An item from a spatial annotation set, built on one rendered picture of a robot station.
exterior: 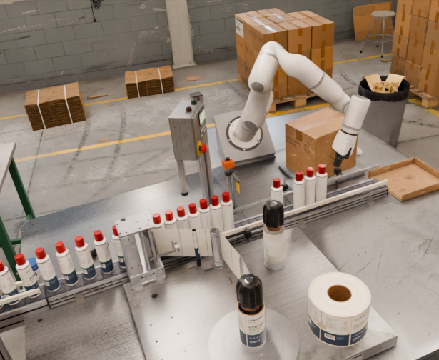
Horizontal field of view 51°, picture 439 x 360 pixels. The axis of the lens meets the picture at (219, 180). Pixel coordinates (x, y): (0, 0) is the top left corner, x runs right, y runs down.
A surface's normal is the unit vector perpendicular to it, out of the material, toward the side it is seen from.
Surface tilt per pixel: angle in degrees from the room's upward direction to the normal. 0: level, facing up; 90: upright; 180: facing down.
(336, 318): 90
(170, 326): 0
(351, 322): 90
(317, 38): 90
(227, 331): 0
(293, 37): 89
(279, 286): 0
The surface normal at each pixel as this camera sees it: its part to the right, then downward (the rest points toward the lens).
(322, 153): 0.51, 0.42
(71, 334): -0.09, -0.84
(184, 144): -0.22, 0.53
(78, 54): 0.22, 0.50
